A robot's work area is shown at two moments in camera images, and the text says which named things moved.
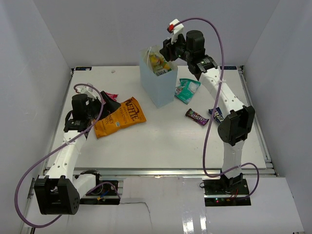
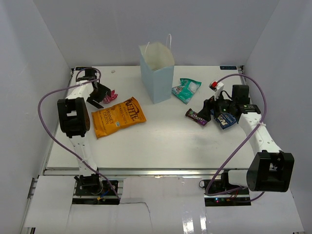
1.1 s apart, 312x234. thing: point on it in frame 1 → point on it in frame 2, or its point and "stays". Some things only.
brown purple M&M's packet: x=196 y=117 stays
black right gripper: x=168 y=49 → x=208 y=105
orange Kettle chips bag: x=128 y=114 stays
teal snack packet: x=186 y=90 stays
